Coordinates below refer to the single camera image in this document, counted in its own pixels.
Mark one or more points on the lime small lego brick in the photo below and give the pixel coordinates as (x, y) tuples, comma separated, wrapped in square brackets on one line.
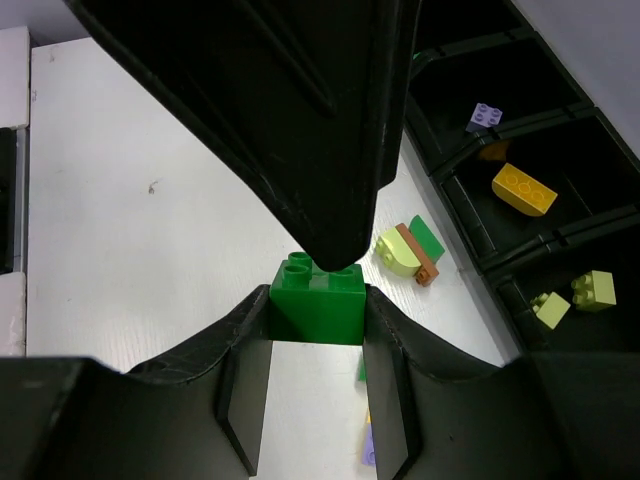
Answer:
[(550, 308)]

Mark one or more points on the purple small lego brick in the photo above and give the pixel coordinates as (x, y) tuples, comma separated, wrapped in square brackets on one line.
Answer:
[(368, 454)]

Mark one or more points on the green lime brown lego cluster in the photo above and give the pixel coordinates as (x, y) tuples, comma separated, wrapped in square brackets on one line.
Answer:
[(410, 251)]

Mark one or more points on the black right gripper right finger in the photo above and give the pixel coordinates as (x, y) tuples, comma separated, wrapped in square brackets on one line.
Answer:
[(440, 413)]

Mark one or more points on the lime rounded lego brick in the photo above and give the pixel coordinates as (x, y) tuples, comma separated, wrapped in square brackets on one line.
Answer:
[(594, 291)]

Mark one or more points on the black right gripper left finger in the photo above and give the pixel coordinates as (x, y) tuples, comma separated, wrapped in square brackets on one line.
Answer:
[(195, 411)]

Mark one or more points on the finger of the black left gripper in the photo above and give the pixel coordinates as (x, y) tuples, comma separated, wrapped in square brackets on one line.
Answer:
[(302, 100)]

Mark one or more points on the black bin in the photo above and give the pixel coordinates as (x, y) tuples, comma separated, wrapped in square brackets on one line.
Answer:
[(583, 327), (514, 71), (445, 22), (579, 155)]

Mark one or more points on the green lego brick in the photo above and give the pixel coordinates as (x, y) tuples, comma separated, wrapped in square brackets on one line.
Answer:
[(310, 305)]

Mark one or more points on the yellow curved lego brick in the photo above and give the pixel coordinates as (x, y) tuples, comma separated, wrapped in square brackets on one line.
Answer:
[(522, 192)]

